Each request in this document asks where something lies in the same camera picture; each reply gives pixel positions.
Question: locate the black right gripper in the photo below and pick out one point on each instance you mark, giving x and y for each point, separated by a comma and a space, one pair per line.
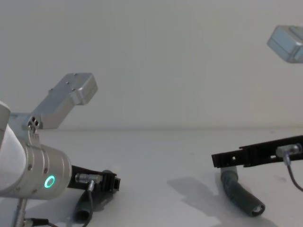
251, 154

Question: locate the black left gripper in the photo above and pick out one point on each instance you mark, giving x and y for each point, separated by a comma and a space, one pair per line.
107, 182

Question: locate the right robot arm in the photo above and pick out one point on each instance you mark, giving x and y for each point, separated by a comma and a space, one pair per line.
286, 45

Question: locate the white tablecloth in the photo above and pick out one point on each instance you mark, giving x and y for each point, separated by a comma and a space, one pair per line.
154, 165

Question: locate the white curtain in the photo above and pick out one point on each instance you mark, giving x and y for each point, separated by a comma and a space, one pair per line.
165, 59

